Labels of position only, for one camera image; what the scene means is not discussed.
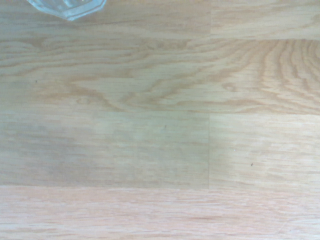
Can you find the clear ribbed drinking glass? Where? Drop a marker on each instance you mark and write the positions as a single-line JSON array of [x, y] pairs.
[[67, 8]]

